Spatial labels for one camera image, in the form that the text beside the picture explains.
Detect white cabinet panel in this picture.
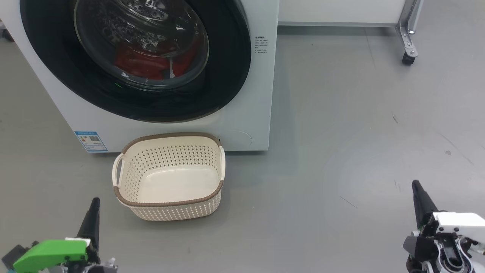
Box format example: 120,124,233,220
278,0,408,27

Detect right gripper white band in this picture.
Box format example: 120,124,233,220
403,180,485,270

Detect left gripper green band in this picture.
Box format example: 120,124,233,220
13,198,118,273

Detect black round washer door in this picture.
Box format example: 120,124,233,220
20,0,252,123

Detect metal leg with black caster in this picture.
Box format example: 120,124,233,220
396,0,424,66

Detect red cloth garment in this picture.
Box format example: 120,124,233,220
115,40,199,80

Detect blue energy label sticker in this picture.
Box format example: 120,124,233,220
74,131,108,153

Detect cream perforated laundry basket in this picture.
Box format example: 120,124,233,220
112,132,226,221

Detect white front-load washing machine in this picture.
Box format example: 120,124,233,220
0,0,280,153

